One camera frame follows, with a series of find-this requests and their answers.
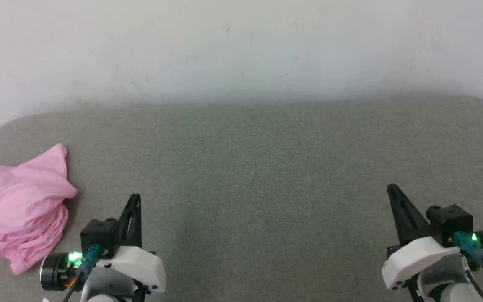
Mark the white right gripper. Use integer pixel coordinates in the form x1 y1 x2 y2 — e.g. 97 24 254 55
382 183 462 291

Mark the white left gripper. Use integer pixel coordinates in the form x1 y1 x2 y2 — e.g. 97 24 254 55
93 193 167 294

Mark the pink cloth garment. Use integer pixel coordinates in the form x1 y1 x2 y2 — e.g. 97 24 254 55
0 143 78 275

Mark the grey fabric sofa cushion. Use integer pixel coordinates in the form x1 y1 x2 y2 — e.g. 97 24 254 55
0 96 483 302

